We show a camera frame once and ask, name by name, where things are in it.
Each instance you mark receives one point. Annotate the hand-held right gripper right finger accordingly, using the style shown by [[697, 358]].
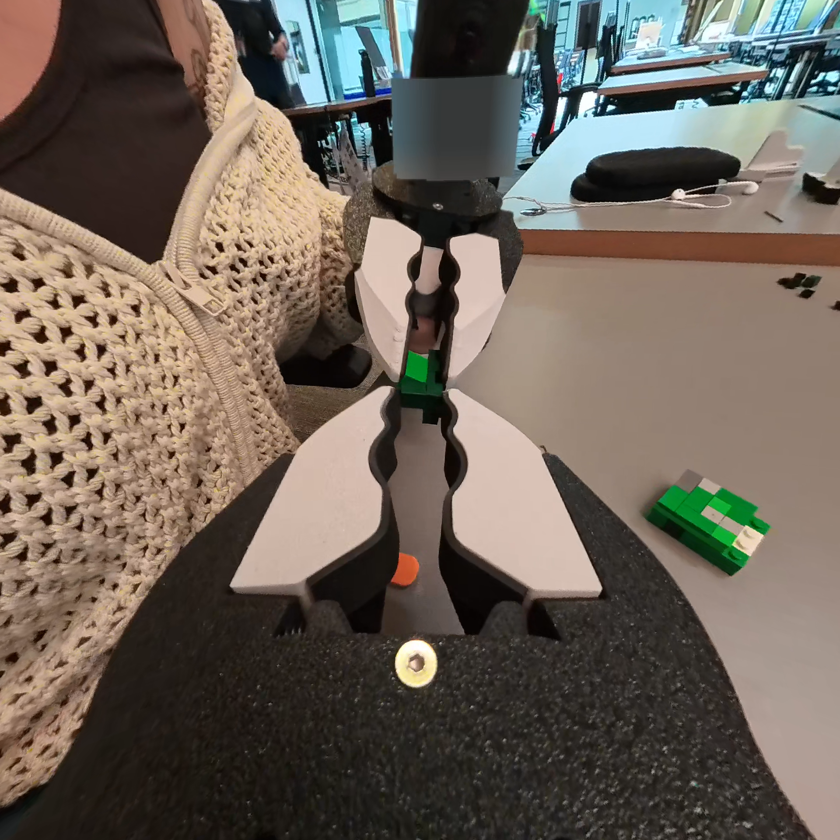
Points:
[[518, 512]]

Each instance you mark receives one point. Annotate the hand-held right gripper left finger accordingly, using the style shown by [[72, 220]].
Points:
[[315, 505]]

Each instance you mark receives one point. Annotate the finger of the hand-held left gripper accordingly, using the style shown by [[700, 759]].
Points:
[[384, 289], [479, 289]]

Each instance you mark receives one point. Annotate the small bright green lego brick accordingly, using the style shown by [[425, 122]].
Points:
[[415, 371]]

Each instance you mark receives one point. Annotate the green white tiled lego block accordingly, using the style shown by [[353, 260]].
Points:
[[712, 518]]

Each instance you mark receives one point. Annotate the scattered black lego pieces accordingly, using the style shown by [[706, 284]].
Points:
[[800, 283]]

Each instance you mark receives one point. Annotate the black oval pad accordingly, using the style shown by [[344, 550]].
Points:
[[590, 190], [663, 164]]

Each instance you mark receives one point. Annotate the orange brick separator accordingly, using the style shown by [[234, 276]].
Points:
[[405, 569]]

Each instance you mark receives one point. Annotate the white printed bag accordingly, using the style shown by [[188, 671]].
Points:
[[351, 157]]

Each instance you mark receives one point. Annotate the brown office desk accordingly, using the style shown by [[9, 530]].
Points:
[[328, 108], [682, 82], [669, 60]]

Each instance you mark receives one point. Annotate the cream knit sweater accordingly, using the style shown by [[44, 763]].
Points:
[[131, 394]]

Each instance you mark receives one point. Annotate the dark bottle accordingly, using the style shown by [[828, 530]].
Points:
[[369, 73]]

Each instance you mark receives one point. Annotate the grey wood-edged table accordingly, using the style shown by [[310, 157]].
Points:
[[807, 131]]

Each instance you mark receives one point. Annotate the black undershirt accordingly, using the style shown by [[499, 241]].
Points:
[[98, 131]]

